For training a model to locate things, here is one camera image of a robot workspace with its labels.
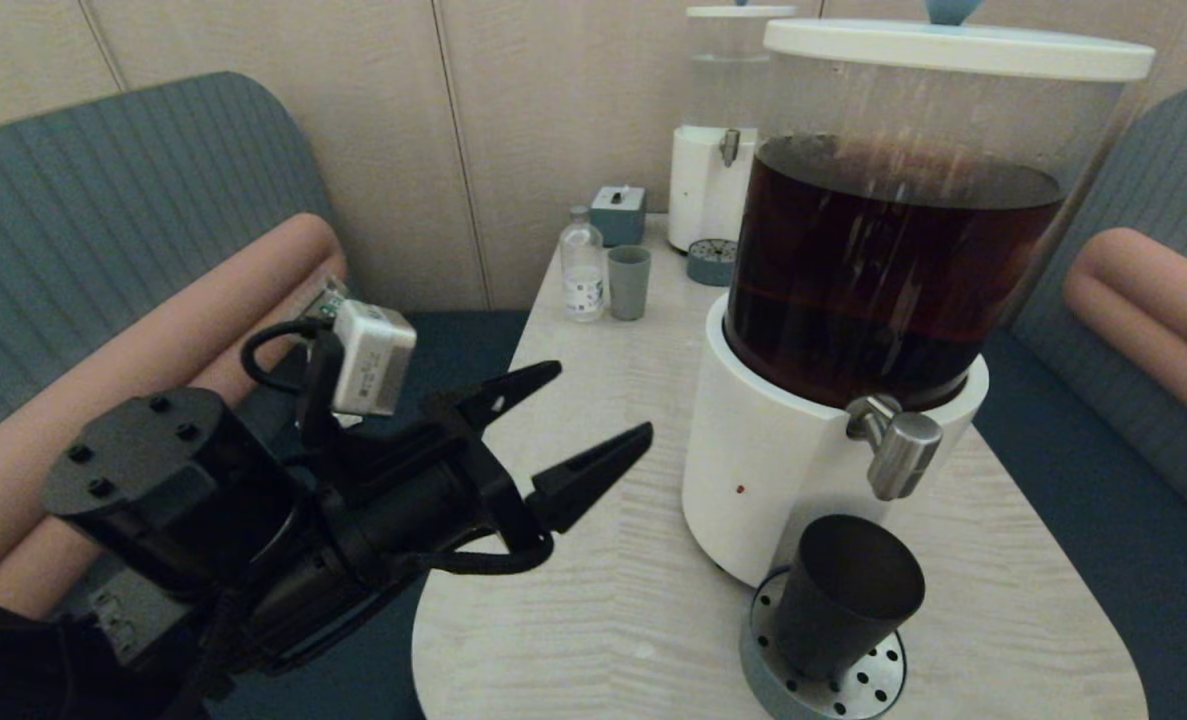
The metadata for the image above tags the black plastic cup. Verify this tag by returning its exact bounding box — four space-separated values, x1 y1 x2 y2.
768 514 926 683

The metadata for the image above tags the grey plastic cup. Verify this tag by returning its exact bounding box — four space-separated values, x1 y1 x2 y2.
607 245 652 322

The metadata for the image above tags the clear plastic bottle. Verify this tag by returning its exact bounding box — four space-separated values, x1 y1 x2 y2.
560 206 607 323

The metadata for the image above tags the green snack packet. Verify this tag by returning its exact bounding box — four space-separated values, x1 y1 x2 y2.
298 278 351 321

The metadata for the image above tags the large tea drink dispenser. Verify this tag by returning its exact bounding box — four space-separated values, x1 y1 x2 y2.
681 0 1157 589

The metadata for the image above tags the grey tissue box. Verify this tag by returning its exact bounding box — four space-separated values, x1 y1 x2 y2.
590 185 647 248

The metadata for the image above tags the small round drip tray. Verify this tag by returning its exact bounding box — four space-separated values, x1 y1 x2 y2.
686 238 740 288

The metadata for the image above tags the large round drip tray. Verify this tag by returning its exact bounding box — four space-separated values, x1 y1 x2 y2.
739 566 907 720

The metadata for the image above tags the small water drink dispenser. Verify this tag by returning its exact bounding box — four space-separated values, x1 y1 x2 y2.
667 0 797 255

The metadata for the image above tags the large metal dispenser tap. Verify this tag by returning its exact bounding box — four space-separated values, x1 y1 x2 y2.
845 394 944 501

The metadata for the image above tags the pink bolster cushion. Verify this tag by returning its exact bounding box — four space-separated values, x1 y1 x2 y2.
0 213 342 561
1061 270 1187 447
0 255 349 621
1073 227 1187 373

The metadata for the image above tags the teal upholstered bench sofa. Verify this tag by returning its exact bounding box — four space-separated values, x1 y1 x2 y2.
0 72 532 720
963 84 1187 720

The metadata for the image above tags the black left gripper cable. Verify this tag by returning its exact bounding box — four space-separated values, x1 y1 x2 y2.
421 528 556 578

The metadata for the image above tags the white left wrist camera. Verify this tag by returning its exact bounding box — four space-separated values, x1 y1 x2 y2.
331 298 418 418

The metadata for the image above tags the black left camera cable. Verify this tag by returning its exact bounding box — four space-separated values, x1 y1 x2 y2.
241 317 340 397

